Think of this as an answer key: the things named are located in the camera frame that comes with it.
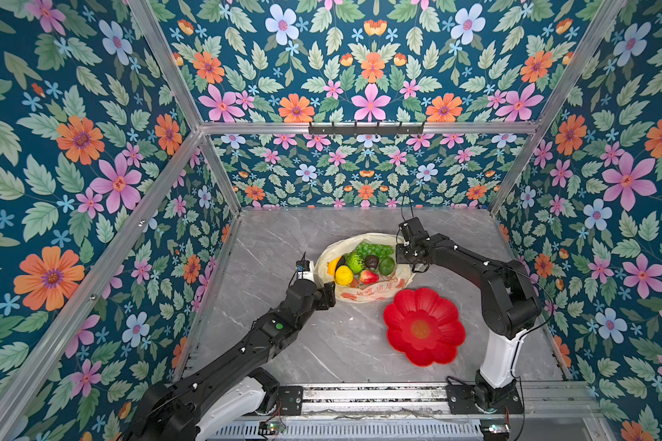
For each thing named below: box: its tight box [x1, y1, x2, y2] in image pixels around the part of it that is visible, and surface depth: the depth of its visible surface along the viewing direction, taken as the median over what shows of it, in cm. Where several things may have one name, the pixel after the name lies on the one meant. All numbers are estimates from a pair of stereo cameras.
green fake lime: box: [378, 256, 396, 277], surface depth 99 cm
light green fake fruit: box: [346, 253, 364, 274], surface depth 98 cm
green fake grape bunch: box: [354, 241, 395, 261], surface depth 103 cm
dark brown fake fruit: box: [365, 255, 380, 269], surface depth 100 cm
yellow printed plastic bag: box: [314, 233, 416, 304], surface depth 93 cm
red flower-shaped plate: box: [383, 287, 467, 367], surface depth 88 cm
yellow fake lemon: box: [334, 264, 354, 286], surface depth 95 cm
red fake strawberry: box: [359, 270, 380, 285], surface depth 98 cm
